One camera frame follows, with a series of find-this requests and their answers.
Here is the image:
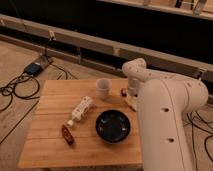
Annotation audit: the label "black bowl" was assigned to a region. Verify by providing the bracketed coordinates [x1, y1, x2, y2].
[95, 109, 131, 143]

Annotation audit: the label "black floor cables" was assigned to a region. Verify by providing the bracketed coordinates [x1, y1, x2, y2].
[0, 63, 78, 113]

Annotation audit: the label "white plastic bottle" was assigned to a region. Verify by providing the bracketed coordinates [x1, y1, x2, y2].
[67, 96, 93, 127]

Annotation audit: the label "black power adapter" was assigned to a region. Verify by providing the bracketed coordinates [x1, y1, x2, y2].
[24, 63, 42, 76]

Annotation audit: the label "dark chocolate bar box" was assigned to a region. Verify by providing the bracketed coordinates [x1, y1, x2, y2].
[121, 88, 127, 97]

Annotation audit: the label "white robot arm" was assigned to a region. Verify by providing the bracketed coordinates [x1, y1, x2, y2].
[122, 58, 208, 171]

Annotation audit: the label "black cables at right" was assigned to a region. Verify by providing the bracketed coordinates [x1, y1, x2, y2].
[185, 111, 213, 168]

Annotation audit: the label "red-brown snack bar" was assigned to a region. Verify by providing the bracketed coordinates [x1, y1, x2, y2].
[62, 125, 74, 145]

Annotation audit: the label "wooden table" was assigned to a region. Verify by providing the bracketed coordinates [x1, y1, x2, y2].
[18, 79, 142, 169]

